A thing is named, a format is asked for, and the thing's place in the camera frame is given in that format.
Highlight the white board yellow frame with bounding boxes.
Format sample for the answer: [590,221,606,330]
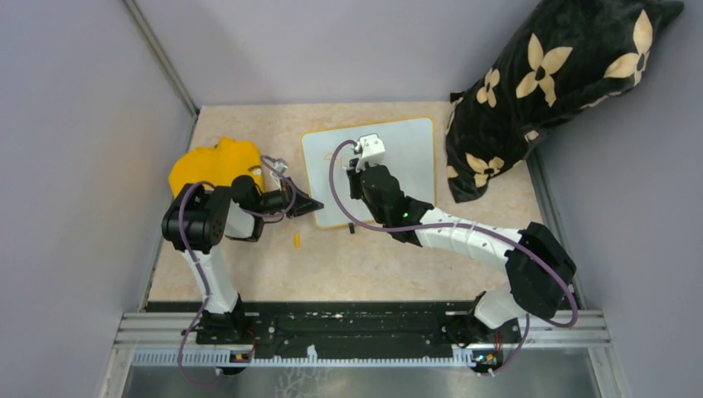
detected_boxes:
[301,117,436,229]

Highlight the yellow cloth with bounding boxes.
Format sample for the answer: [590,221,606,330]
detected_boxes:
[168,137,266,197]

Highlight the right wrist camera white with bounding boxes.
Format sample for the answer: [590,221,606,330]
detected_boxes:
[350,133,385,172]

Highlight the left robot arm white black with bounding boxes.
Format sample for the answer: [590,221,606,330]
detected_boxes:
[162,175,324,343]

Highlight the black floral pillow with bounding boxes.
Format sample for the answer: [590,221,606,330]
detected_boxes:
[444,1,685,203]

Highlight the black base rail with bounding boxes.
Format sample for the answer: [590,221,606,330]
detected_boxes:
[115,299,611,376]

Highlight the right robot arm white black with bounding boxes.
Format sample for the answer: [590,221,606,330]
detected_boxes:
[346,165,578,342]

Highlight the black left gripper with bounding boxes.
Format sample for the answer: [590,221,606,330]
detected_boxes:
[253,176,323,218]

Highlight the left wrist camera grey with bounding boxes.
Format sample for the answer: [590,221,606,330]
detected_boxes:
[265,157,288,181]

